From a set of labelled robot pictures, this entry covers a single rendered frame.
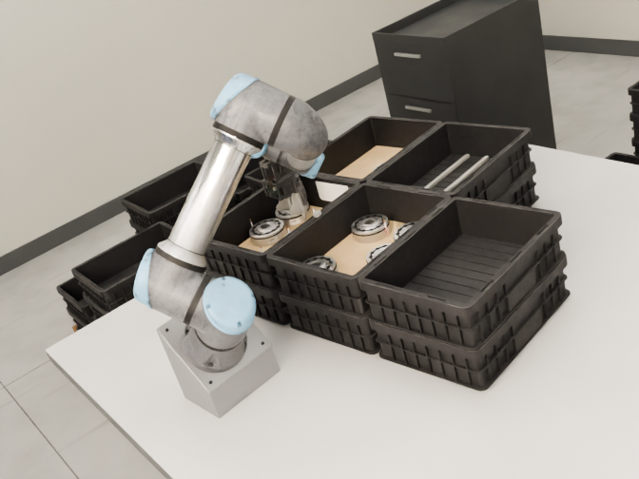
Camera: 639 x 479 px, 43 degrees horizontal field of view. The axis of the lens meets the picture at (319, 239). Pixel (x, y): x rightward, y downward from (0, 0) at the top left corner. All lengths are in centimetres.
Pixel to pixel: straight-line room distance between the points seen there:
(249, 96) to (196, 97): 351
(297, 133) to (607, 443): 85
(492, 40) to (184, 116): 223
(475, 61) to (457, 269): 177
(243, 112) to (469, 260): 66
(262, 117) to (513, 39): 221
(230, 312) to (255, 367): 27
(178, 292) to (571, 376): 84
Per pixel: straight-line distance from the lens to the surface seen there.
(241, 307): 172
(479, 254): 199
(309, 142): 172
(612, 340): 189
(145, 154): 509
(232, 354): 185
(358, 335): 193
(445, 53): 346
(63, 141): 488
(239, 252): 208
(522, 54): 382
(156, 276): 173
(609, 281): 207
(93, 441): 327
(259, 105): 169
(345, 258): 210
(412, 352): 183
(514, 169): 232
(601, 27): 560
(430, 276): 195
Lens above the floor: 187
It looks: 28 degrees down
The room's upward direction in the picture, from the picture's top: 16 degrees counter-clockwise
